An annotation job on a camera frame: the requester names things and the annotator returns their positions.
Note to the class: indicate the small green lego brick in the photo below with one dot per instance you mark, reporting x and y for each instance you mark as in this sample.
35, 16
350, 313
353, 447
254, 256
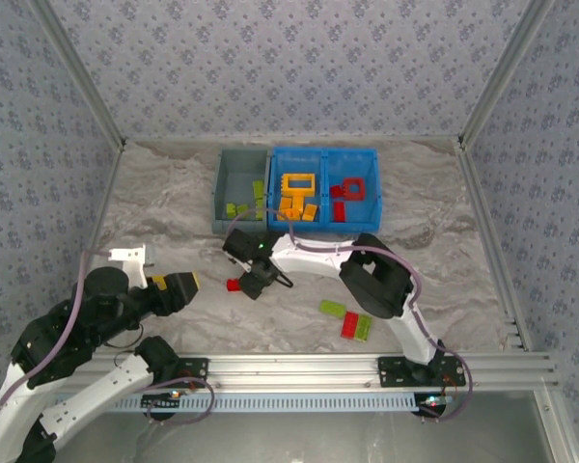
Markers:
242, 209
230, 209

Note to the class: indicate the small red lego brick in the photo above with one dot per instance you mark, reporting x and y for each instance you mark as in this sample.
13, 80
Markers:
231, 286
336, 192

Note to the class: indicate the long green lego brick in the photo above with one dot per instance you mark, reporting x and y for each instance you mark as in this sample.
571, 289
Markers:
258, 190
333, 308
259, 206
364, 328

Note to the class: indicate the orange lego brick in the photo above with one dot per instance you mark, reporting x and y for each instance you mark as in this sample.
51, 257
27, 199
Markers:
292, 215
285, 203
297, 201
310, 211

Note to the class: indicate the yellow lego window frame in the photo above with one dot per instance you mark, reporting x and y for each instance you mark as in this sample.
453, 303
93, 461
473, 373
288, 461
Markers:
299, 193

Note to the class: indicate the long red lego brick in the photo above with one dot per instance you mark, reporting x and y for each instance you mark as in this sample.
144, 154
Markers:
339, 212
351, 324

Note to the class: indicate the red lego window frame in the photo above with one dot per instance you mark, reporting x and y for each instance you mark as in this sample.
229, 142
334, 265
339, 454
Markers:
355, 197

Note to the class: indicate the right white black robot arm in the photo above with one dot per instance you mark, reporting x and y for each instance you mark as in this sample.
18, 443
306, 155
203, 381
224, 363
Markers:
309, 265

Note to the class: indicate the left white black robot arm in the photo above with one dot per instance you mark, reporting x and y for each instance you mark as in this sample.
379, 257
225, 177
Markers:
91, 400

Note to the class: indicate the grey plastic bin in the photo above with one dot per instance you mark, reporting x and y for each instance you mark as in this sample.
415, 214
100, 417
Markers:
236, 178

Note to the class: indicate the blue plastic bin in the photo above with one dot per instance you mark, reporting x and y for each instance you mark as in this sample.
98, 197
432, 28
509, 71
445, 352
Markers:
294, 161
366, 212

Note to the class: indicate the black controller board with led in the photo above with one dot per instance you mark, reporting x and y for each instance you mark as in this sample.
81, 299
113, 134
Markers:
432, 407
154, 401

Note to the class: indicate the grey metal shelf sheet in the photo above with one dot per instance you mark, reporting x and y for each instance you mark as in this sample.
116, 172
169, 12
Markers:
294, 439

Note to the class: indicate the aluminum side rail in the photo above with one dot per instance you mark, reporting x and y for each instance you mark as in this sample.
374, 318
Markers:
483, 207
94, 241

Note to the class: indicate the wide aluminum mounting rail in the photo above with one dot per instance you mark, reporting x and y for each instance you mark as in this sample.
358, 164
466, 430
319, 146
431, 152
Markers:
294, 371

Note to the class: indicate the slanted aluminum frame post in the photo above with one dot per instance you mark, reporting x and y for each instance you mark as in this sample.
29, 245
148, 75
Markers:
78, 72
503, 72

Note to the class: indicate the aluminum frame leg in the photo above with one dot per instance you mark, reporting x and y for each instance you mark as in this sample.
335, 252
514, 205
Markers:
562, 434

